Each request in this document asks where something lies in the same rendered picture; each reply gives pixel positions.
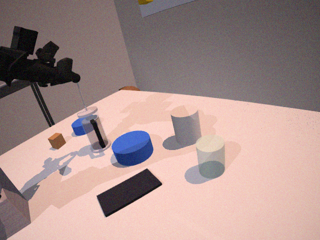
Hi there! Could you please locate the glass french press with black knob plunger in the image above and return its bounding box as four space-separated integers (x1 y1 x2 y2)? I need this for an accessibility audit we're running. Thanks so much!
72 77 111 153

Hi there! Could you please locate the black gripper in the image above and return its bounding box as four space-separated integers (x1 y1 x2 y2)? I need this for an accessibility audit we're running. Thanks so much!
28 57 80 87

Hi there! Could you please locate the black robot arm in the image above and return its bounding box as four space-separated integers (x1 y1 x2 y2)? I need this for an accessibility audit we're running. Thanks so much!
0 26 60 87

